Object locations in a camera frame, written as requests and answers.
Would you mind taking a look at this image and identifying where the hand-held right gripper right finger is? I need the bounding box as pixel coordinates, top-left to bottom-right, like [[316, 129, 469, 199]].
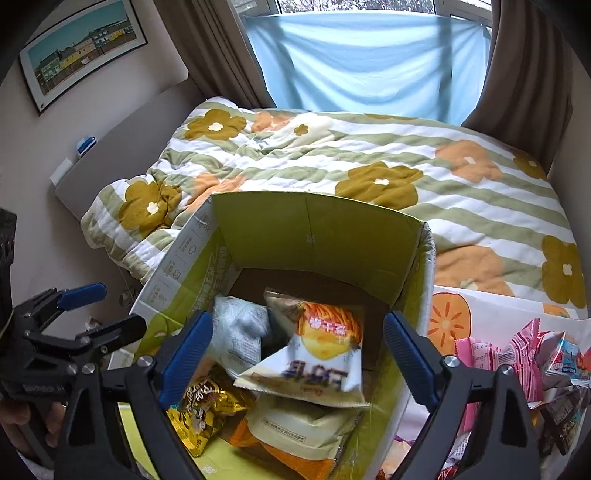
[[382, 311, 542, 480]]

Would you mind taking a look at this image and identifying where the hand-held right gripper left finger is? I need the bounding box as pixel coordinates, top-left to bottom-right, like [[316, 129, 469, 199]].
[[53, 310, 214, 480]]

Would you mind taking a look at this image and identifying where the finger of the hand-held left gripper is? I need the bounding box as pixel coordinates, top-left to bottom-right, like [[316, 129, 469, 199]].
[[69, 314, 148, 358], [11, 282, 108, 334]]

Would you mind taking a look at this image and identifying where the white orange chip bag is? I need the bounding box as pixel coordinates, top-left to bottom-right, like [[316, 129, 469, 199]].
[[233, 287, 372, 409]]

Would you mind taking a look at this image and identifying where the pile of assorted snack packets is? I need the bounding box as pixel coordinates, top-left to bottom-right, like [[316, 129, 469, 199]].
[[442, 318, 591, 472]]

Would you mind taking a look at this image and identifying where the green printed cardboard box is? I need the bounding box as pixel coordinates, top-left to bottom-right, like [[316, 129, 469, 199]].
[[108, 191, 437, 480]]

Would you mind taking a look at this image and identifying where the person's left hand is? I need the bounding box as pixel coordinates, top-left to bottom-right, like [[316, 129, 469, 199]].
[[0, 401, 66, 457]]

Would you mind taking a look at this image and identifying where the gold snack bag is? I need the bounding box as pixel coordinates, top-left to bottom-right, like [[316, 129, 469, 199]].
[[166, 364, 257, 457]]

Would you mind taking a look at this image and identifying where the grey white snack bag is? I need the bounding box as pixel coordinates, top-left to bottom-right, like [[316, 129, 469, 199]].
[[205, 295, 274, 377]]

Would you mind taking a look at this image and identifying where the white fruit print sheet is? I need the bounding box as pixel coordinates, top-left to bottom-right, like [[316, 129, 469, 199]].
[[379, 285, 587, 480]]

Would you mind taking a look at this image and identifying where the cream orange snack bag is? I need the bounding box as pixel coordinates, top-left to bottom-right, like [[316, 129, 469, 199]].
[[228, 392, 365, 480]]

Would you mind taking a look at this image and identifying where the grey headboard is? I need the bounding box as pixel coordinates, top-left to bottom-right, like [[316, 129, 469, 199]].
[[54, 78, 206, 223]]

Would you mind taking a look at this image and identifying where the floral striped blanket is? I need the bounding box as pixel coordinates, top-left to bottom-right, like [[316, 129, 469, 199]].
[[79, 96, 589, 320]]

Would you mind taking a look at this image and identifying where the brown curtain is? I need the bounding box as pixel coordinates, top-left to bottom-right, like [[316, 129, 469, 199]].
[[462, 0, 574, 172], [154, 0, 278, 110]]

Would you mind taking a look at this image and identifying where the light blue window cloth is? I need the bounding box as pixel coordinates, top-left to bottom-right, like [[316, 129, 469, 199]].
[[242, 11, 493, 126]]

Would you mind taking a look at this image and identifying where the window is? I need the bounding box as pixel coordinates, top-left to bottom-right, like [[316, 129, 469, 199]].
[[240, 0, 495, 25]]

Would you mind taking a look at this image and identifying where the white wall plate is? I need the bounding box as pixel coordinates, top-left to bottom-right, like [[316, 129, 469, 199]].
[[49, 158, 75, 186]]

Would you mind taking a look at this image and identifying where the framed wall picture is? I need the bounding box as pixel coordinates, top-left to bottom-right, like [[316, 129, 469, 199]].
[[18, 0, 149, 116]]

